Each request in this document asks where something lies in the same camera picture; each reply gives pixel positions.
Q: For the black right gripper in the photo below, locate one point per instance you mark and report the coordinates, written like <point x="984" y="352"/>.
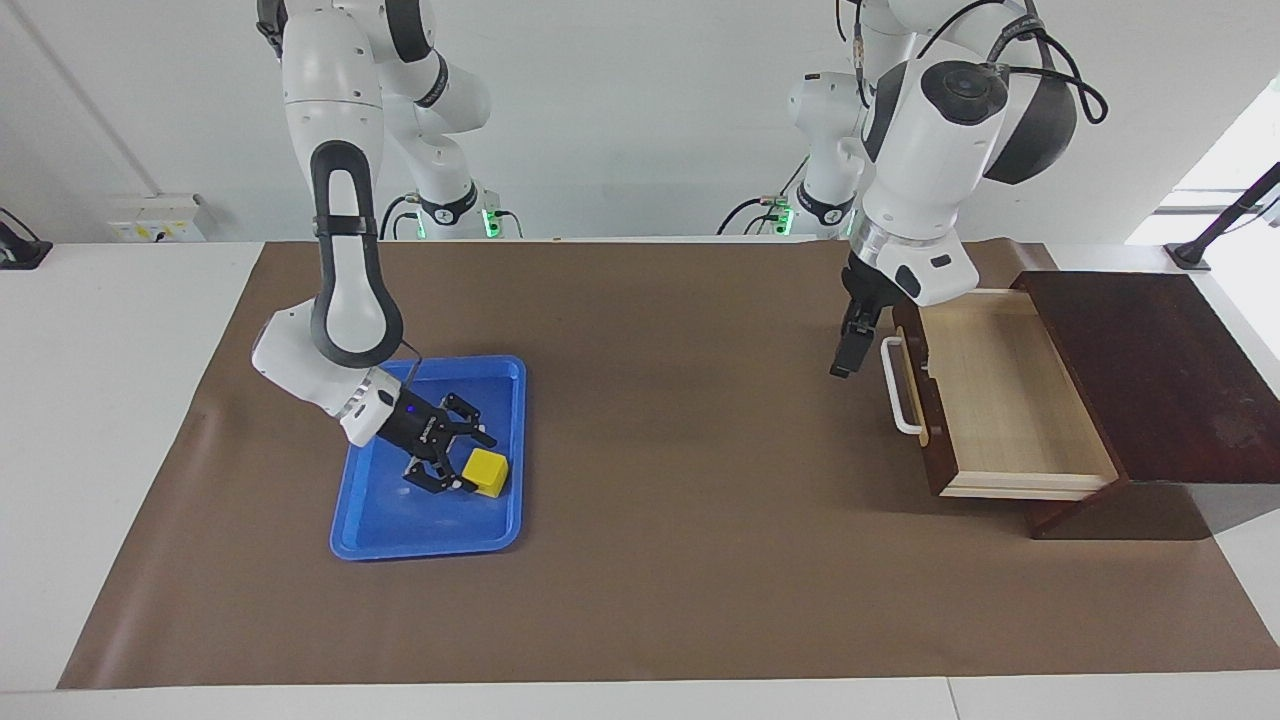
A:
<point x="415" y="425"/>

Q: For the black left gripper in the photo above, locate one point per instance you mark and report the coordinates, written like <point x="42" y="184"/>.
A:
<point x="868" y="295"/>

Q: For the yellow cube block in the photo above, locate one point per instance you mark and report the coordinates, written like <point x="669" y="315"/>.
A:
<point x="488" y="470"/>

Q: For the wooden drawer with dark front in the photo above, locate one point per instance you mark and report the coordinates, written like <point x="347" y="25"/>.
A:
<point x="1000" y="400"/>

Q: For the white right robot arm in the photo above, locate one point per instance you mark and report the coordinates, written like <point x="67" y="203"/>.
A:
<point x="345" y="290"/>

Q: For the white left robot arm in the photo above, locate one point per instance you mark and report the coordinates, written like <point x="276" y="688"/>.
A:
<point x="930" y="150"/>

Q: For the dark wooden drawer cabinet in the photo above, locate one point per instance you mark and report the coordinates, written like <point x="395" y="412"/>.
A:
<point x="1150" y="370"/>

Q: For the blue plastic tray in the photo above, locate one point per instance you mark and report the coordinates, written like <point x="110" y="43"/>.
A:
<point x="400" y="520"/>

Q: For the brown table mat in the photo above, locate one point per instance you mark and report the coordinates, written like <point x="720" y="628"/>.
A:
<point x="700" y="560"/>

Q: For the black angled stand pole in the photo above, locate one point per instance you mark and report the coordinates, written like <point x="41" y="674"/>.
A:
<point x="1225" y="220"/>

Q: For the black stand base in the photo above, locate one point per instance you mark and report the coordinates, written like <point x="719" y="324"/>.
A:
<point x="20" y="250"/>

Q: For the white wall socket box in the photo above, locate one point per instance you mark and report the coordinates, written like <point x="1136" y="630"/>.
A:
<point x="155" y="220"/>

